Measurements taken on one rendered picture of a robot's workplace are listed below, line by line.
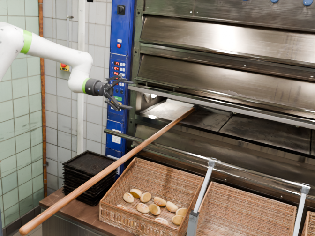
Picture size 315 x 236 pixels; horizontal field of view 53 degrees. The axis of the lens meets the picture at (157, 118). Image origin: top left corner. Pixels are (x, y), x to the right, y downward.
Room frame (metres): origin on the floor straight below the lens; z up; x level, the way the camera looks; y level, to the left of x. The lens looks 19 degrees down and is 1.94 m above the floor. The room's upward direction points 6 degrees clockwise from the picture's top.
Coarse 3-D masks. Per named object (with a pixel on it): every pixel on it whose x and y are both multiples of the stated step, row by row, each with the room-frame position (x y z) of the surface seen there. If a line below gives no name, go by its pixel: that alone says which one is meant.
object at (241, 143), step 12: (144, 120) 2.18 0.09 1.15; (156, 120) 2.15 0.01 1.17; (168, 120) 2.15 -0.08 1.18; (192, 132) 2.03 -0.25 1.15; (204, 132) 2.00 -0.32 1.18; (216, 132) 2.01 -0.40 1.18; (240, 144) 1.90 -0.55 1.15; (252, 144) 1.87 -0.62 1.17; (264, 144) 1.87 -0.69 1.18; (288, 156) 1.78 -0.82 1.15; (300, 156) 1.75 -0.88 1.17; (312, 156) 1.76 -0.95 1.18
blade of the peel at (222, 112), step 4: (168, 100) 2.61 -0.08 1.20; (172, 100) 2.60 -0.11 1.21; (176, 100) 2.69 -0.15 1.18; (180, 104) 2.57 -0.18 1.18; (184, 104) 2.55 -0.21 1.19; (188, 104) 2.54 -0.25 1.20; (192, 104) 2.52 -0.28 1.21; (196, 104) 2.62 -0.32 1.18; (200, 108) 2.50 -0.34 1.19; (204, 108) 2.48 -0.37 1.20; (208, 108) 2.47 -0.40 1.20; (212, 108) 2.55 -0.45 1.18; (216, 108) 2.56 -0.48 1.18; (216, 112) 2.44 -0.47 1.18; (220, 112) 2.43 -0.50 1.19; (224, 112) 2.41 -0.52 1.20; (228, 112) 2.40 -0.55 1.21
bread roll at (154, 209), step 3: (150, 204) 1.89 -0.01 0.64; (153, 204) 1.88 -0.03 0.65; (150, 207) 1.87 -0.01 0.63; (153, 207) 1.86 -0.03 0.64; (156, 207) 1.85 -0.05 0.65; (150, 210) 1.86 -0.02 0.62; (153, 210) 1.85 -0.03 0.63; (156, 210) 1.84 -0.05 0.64; (159, 210) 1.84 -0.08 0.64; (153, 213) 1.83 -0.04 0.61; (156, 213) 1.82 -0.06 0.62; (159, 213) 1.83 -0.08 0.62
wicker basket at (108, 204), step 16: (144, 160) 2.14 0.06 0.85; (128, 176) 2.08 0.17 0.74; (144, 176) 2.10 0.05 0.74; (160, 176) 2.06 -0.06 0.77; (176, 176) 2.03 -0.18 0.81; (192, 176) 1.99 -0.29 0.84; (112, 192) 1.87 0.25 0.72; (128, 192) 2.09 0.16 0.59; (144, 192) 2.06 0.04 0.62; (160, 192) 2.03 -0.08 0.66; (176, 192) 1.99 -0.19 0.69; (192, 192) 1.96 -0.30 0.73; (112, 208) 1.70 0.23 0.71; (128, 208) 1.89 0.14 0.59; (160, 208) 1.93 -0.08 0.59; (192, 208) 1.77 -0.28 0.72; (112, 224) 1.70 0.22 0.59; (144, 224) 1.62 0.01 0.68; (160, 224) 1.58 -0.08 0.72
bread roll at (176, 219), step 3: (174, 216) 1.78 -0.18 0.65; (177, 216) 1.77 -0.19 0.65; (180, 216) 1.77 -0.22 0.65; (183, 216) 1.78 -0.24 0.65; (174, 219) 1.76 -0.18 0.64; (177, 219) 1.76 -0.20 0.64; (180, 219) 1.76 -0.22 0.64; (174, 222) 1.75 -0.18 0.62; (177, 222) 1.75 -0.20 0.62; (180, 222) 1.75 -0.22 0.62
